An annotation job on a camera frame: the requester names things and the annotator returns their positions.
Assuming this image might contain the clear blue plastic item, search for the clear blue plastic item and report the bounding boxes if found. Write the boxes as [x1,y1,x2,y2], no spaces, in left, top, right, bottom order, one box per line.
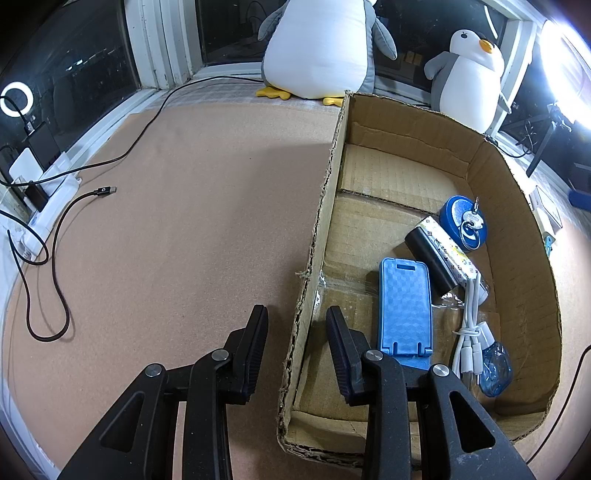
[479,341,513,398]

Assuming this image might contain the white cable bundle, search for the white cable bundle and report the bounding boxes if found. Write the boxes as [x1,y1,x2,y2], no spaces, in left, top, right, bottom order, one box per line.
[450,271,498,384]

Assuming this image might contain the blue phone stand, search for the blue phone stand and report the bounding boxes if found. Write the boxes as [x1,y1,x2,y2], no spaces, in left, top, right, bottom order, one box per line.
[378,257,434,370]

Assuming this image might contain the black cylinder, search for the black cylinder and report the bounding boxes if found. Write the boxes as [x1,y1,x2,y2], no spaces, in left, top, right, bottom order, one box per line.
[405,227,458,298]

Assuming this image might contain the silver keys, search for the silver keys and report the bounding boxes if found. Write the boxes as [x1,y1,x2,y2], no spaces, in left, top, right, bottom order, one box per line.
[460,198,485,250]

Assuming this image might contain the blue round tape measure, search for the blue round tape measure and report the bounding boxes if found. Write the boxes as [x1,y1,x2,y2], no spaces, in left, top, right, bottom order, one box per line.
[439,195,488,252]

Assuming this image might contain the cardboard box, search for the cardboard box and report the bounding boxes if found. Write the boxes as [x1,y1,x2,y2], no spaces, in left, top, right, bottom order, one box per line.
[277,95,562,467]

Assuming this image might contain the light blue clothespin clip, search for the light blue clothespin clip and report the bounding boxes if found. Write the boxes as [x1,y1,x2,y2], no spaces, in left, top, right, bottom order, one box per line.
[543,232,556,257]

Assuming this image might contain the white power strip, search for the white power strip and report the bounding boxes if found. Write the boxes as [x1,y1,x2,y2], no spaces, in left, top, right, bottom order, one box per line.
[1,174,81,260]

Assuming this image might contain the small white box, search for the small white box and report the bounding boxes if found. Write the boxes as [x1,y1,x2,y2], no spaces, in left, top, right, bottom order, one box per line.
[529,186,563,234]

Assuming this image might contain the black adapter on strip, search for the black adapter on strip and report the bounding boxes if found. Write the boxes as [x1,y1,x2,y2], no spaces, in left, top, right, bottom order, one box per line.
[24,182,49,212]

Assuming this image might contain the white charger on strip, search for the white charger on strip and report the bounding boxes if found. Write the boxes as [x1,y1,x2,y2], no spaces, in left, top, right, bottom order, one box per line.
[9,148,43,184]

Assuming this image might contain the black brick adapter by window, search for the black brick adapter by window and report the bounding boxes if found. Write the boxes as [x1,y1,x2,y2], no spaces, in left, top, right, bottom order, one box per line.
[26,122,62,171]

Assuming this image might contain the small plush penguin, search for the small plush penguin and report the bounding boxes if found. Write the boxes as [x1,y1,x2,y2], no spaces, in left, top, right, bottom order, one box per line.
[424,29,511,134]

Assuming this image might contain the large plush penguin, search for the large plush penguin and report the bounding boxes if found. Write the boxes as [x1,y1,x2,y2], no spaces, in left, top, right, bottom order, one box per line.
[256,0,398,106]

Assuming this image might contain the black usb cable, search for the black usb cable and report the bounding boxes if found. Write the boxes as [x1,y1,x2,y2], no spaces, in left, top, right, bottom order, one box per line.
[6,185,118,343]

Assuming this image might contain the long black power cable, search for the long black power cable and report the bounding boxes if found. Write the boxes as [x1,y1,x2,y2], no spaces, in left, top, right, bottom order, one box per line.
[0,75,264,188]

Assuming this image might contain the ring light black stand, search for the ring light black stand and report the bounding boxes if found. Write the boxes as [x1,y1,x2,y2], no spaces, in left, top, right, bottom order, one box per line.
[507,102,573,178]

